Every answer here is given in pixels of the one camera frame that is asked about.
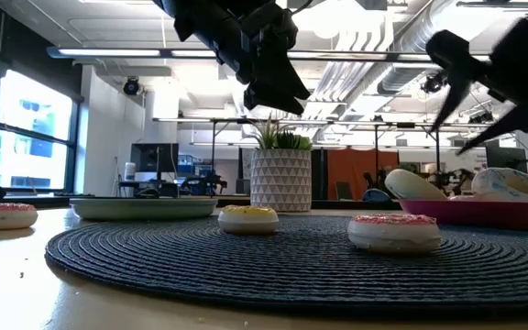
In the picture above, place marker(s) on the black background robot arm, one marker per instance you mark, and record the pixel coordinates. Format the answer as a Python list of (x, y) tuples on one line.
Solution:
[(204, 183)]

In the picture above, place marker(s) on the small yellow iced donut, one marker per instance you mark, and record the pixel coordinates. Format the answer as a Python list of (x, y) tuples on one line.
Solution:
[(248, 222)]

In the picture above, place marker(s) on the white cylindrical container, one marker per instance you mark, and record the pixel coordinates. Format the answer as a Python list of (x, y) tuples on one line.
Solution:
[(129, 172)]

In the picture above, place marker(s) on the black background station frame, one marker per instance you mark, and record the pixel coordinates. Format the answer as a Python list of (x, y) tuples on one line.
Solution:
[(376, 146)]

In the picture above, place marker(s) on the pink plate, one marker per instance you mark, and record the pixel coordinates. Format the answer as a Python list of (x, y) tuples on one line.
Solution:
[(479, 215)]

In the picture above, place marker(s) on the dark cluttered desk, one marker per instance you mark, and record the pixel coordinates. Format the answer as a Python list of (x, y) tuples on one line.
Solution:
[(163, 188)]

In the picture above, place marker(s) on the green succulent plant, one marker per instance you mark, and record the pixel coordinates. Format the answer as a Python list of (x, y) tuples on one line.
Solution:
[(282, 139)]

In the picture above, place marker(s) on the orange partition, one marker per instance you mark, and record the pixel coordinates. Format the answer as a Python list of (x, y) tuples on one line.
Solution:
[(360, 165)]

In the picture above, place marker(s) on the black monitor on arm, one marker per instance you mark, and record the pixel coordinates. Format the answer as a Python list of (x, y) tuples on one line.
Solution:
[(506, 158)]

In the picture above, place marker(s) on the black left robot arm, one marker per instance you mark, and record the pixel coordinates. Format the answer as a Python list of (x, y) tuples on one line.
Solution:
[(209, 27)]

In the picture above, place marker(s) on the black wall-mounted camera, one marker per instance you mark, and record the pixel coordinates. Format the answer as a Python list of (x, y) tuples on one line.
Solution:
[(131, 86)]

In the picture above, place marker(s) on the black desk monitor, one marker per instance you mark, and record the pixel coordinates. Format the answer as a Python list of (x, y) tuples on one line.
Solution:
[(154, 157)]

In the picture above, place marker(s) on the long ceiling light bar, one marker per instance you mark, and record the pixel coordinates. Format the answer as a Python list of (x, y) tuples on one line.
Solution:
[(108, 52)]

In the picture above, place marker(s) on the blue chair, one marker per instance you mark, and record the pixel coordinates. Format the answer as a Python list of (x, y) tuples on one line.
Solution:
[(376, 194)]

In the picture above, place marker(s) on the pale green plate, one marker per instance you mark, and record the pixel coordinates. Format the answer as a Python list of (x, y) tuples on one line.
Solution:
[(142, 208)]

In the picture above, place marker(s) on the dark round woven placemat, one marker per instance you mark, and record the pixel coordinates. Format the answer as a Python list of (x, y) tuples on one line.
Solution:
[(291, 270)]

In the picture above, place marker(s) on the small pink sprinkled donut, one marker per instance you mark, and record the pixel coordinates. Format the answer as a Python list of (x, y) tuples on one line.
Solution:
[(394, 236), (2, 220)]

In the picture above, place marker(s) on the large black-framed window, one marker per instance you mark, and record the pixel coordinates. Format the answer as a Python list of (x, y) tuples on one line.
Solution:
[(30, 137)]

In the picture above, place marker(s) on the large white blue-striped donut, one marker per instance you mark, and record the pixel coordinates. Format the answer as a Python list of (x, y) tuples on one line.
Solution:
[(511, 185)]

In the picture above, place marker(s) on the white triangle-patterned plant pot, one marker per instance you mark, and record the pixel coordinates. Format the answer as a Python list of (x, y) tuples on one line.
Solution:
[(281, 179)]

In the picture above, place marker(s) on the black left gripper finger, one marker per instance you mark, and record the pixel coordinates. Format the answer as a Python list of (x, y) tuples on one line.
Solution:
[(273, 102), (289, 80)]

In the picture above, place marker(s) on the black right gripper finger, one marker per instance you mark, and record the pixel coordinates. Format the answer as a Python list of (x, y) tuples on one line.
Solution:
[(516, 120), (452, 55)]

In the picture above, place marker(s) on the black ceiling spotlight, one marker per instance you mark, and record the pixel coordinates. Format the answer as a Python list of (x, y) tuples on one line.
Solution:
[(433, 83)]

